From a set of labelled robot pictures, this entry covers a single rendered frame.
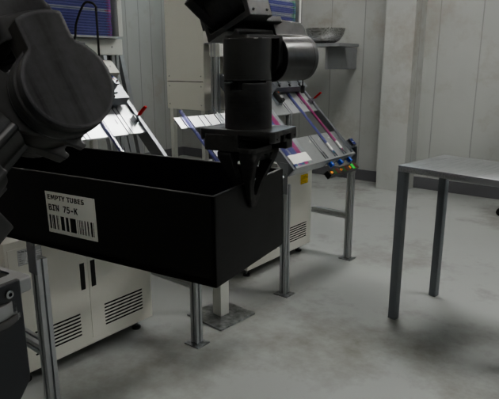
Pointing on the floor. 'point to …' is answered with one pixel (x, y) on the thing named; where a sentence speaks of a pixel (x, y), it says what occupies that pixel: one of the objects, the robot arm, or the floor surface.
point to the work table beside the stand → (465, 173)
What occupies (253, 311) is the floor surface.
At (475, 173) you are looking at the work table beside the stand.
